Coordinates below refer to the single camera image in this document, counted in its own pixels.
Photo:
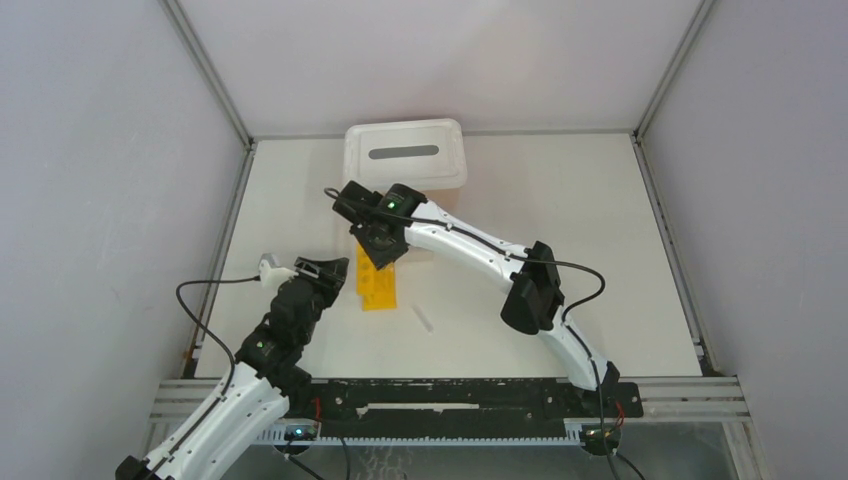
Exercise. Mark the yellow test tube rack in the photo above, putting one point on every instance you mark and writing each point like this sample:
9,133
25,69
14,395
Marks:
376,288

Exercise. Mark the clear tube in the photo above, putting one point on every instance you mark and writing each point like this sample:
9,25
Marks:
424,320

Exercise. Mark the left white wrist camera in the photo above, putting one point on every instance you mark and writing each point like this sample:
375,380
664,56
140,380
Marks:
272,274

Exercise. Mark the pink plastic storage bin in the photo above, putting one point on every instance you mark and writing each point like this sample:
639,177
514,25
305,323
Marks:
447,199

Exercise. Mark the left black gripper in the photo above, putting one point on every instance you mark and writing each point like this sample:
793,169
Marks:
332,271

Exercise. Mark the translucent white bin lid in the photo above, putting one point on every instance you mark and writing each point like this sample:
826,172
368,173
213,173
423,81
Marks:
426,155

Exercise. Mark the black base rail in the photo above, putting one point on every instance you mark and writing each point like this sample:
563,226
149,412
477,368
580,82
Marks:
458,409

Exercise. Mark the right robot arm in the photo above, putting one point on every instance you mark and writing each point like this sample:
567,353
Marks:
527,275

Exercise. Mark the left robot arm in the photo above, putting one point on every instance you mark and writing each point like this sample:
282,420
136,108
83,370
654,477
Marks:
261,385

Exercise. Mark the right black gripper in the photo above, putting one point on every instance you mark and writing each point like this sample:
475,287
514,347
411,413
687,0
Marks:
381,257

